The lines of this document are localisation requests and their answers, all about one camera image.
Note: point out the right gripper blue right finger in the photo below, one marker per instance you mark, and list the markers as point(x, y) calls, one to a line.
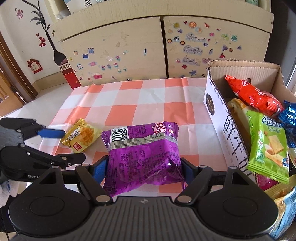
point(198, 182)

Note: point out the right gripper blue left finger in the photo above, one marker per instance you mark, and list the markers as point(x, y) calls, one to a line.
point(90, 178)

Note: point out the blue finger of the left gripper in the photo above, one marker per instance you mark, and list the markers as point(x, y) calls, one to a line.
point(39, 130)
point(62, 160)

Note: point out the yellow waffle snack packet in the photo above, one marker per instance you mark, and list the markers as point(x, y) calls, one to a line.
point(80, 136)

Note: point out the purple snack bag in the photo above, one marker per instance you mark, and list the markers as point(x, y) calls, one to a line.
point(142, 154)

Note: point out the red cartoon snack packet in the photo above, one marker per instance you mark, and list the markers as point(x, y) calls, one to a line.
point(261, 100)

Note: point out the blue foil snack packet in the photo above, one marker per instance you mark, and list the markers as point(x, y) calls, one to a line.
point(288, 121)

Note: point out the pink checkered tablecloth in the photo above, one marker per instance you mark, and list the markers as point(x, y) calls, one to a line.
point(129, 103)

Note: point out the green cracker snack packet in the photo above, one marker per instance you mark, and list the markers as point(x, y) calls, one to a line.
point(268, 153)

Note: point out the red gift box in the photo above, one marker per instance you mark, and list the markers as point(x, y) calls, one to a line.
point(69, 75)

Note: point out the white cardboard snack box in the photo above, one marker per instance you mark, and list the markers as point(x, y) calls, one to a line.
point(263, 75)

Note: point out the light blue snack packet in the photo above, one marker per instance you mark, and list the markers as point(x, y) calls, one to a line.
point(286, 214)

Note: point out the beige sticker-covered cabinet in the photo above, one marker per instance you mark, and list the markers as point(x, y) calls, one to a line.
point(108, 41)

